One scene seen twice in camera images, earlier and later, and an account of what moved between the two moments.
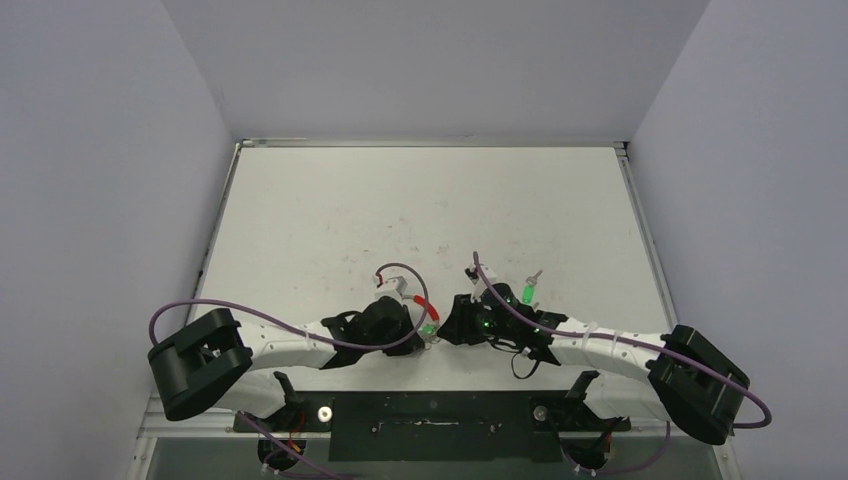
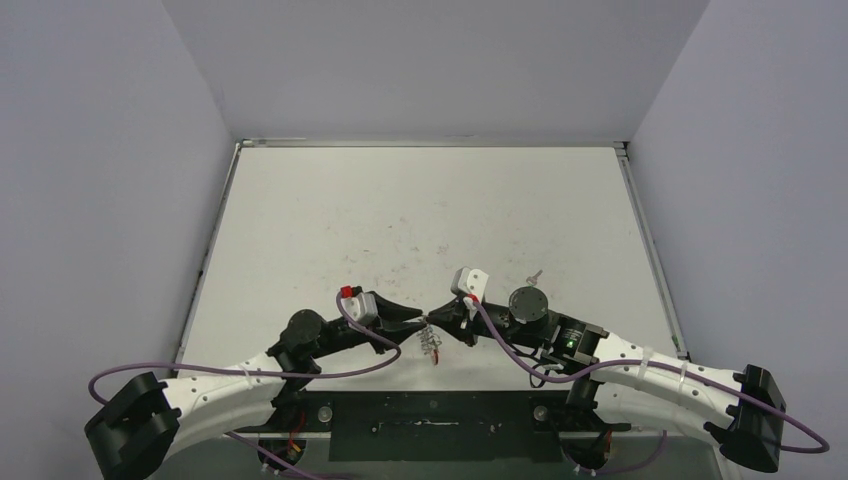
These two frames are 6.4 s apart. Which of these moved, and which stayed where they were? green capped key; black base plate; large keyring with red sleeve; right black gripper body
Moved: large keyring with red sleeve
Stayed: black base plate; right black gripper body; green capped key
